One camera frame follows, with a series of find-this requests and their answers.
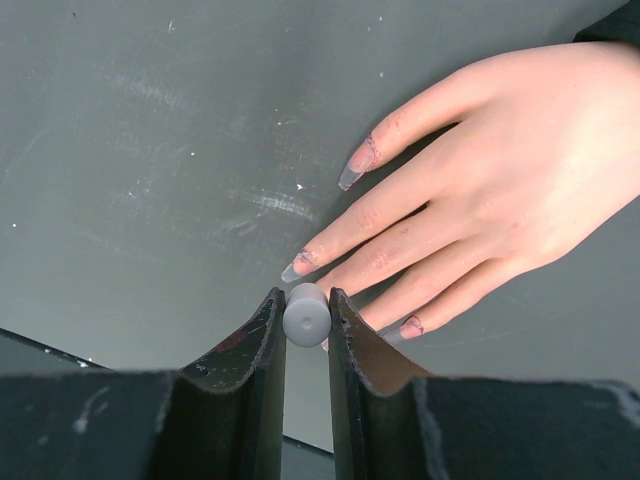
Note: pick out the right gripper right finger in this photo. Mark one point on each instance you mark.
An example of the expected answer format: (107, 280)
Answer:
(392, 419)

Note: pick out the mannequin hand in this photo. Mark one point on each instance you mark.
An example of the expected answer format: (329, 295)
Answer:
(533, 151)

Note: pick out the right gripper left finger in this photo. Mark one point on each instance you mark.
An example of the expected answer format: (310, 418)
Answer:
(219, 417)

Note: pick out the white nail polish cap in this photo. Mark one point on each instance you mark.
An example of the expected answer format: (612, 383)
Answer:
(306, 318)

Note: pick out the black sleeve cloth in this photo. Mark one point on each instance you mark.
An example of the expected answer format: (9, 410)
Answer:
(622, 25)

